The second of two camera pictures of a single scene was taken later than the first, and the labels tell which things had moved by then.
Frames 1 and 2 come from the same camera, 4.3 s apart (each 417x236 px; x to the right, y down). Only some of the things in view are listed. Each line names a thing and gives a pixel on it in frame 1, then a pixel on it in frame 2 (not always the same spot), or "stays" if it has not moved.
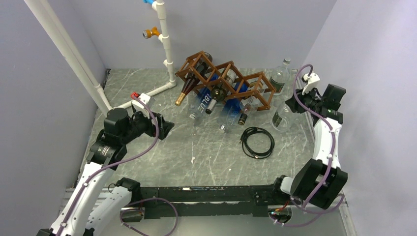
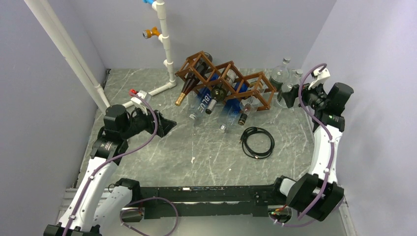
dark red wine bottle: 193,76 stays
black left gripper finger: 164,127 stays
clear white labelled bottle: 282,119 -> 288,94
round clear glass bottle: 280,76 stays
